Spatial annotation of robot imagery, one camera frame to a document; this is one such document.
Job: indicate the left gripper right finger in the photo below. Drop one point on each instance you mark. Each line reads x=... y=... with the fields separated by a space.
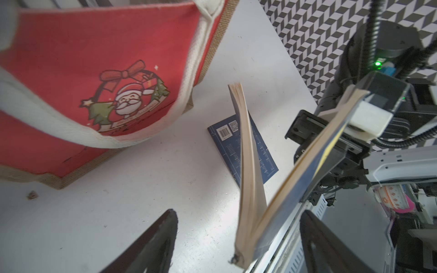
x=324 y=252

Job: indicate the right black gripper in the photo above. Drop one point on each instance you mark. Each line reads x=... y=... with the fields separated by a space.
x=327 y=150

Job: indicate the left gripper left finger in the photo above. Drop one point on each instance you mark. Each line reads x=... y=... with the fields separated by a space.
x=152 y=251

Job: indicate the blue book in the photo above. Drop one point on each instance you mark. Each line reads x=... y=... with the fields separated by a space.
x=265 y=207

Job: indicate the blue book barcode back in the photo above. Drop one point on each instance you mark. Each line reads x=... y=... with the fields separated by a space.
x=226 y=136

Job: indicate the red burlap canvas bag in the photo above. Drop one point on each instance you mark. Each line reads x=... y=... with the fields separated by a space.
x=83 y=80

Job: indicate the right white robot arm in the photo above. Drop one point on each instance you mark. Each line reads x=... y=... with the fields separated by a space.
x=379 y=58

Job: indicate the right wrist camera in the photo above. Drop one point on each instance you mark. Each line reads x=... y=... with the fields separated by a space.
x=374 y=112

